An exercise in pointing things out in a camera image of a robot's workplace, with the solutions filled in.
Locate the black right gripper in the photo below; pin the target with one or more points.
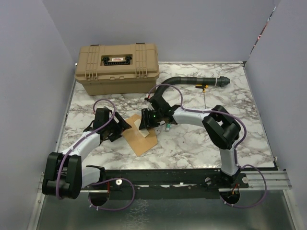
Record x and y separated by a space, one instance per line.
145 122

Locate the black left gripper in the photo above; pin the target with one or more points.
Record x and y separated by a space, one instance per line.
120 127

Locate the beige lined letter paper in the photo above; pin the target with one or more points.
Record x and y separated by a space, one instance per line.
143 132

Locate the green white glue stick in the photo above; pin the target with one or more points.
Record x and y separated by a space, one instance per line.
167 127

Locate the brown paper envelope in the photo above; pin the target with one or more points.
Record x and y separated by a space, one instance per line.
139 140

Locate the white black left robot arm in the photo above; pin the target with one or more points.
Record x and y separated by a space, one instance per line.
64 175

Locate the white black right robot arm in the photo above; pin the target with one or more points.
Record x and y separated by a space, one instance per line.
221 127

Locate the tan plastic tool case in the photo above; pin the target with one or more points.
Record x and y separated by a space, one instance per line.
117 69

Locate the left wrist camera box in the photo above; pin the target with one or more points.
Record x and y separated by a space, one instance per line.
113 121

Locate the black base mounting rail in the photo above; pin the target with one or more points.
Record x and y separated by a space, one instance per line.
166 184

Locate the yellow handled long screwdriver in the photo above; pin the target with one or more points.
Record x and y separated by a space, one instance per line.
203 88

